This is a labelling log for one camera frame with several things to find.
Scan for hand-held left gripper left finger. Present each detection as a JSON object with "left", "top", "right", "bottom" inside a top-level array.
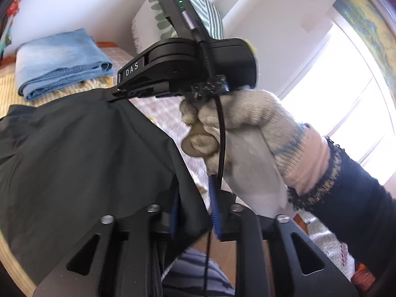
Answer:
[{"left": 32, "top": 192, "right": 181, "bottom": 297}]

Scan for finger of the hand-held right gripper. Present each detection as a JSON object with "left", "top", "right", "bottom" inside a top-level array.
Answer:
[{"left": 108, "top": 80, "right": 171, "bottom": 102}]

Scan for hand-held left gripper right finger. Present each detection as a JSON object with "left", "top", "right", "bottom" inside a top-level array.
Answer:
[{"left": 209, "top": 175, "right": 366, "bottom": 297}]

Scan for dark grey pants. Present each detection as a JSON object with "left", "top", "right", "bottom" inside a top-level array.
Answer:
[{"left": 0, "top": 88, "right": 219, "bottom": 289}]

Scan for person's right forearm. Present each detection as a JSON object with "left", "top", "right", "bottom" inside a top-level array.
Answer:
[{"left": 286, "top": 136, "right": 396, "bottom": 287}]

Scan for person's right hand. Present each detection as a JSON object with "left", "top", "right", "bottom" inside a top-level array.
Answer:
[{"left": 180, "top": 89, "right": 329, "bottom": 218}]

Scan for pink checked quilt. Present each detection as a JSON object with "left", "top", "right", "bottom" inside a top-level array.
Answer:
[{"left": 130, "top": 94, "right": 375, "bottom": 285}]

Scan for folded blue jeans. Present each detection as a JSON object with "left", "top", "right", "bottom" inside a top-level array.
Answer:
[{"left": 15, "top": 28, "right": 116, "bottom": 101}]

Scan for floral printed cloth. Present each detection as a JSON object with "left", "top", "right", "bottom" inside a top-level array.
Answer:
[{"left": 0, "top": 0, "right": 24, "bottom": 65}]

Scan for yellow blue printed curtain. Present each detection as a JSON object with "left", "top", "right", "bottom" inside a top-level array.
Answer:
[{"left": 332, "top": 0, "right": 396, "bottom": 87}]

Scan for black cable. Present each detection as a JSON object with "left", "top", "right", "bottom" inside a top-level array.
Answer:
[{"left": 181, "top": 9, "right": 230, "bottom": 297}]

